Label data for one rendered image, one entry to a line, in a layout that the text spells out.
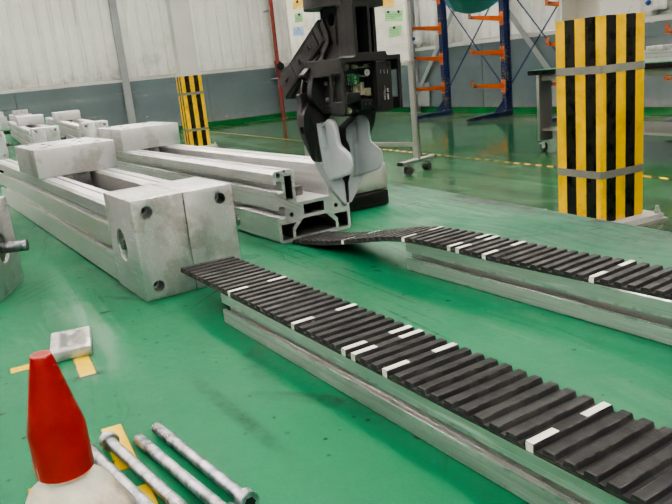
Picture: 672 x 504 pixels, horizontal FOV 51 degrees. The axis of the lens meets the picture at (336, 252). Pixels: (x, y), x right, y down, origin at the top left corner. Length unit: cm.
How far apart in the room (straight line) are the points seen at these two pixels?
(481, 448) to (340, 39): 46
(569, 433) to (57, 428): 20
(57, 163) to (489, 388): 81
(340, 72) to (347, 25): 5
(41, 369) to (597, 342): 37
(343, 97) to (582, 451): 46
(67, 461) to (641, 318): 38
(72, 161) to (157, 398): 64
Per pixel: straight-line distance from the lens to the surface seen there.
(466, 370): 37
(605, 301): 52
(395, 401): 40
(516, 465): 34
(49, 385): 22
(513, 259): 56
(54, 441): 23
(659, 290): 49
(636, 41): 407
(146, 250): 66
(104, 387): 50
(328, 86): 72
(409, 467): 36
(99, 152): 107
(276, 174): 82
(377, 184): 98
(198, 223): 68
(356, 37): 69
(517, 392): 35
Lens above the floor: 97
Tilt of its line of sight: 14 degrees down
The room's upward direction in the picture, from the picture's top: 6 degrees counter-clockwise
